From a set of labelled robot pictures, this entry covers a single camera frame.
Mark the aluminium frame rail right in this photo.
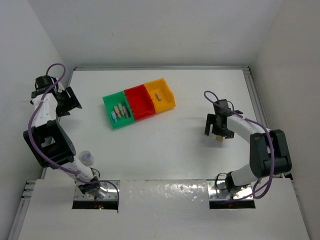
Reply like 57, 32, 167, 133
243, 68, 270, 128

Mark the clear tape roll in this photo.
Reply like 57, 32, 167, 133
78, 150, 95, 167

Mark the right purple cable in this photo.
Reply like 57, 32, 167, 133
203, 90, 276, 200

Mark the green plastic bin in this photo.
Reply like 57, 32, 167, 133
102, 91, 135, 129

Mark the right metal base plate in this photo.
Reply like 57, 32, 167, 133
207, 179, 253, 202

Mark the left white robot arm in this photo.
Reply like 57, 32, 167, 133
23, 75, 100, 196

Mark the red plastic bin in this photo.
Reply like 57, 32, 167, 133
124, 84, 156, 121

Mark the pink correction tape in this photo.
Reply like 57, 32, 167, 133
124, 106, 131, 118

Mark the metal base plate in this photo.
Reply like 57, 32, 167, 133
207, 179, 253, 202
74, 180, 120, 201

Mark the aluminium frame rail back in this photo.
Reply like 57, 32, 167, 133
74, 65, 250, 71

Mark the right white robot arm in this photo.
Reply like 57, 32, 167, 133
204, 99, 292, 193

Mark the yellow plastic bin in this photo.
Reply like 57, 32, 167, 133
144, 78, 176, 114

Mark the blue correction tape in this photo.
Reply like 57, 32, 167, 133
111, 111, 118, 123

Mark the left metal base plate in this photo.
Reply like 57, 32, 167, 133
74, 180, 120, 201

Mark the aluminium frame rail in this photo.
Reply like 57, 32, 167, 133
74, 65, 250, 71
243, 68, 270, 128

